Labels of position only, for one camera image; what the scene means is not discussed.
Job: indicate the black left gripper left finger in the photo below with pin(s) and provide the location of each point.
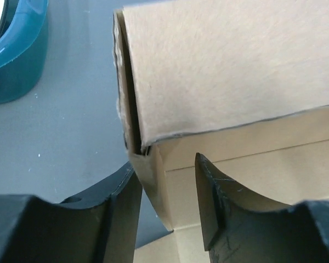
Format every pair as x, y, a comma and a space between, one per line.
98, 224

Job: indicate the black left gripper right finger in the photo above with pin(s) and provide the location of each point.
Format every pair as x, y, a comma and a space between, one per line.
240, 225

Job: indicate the brown cardboard box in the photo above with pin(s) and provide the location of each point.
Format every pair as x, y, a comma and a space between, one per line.
245, 83

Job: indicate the teal plastic tub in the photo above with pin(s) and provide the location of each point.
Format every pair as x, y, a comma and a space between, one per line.
23, 46

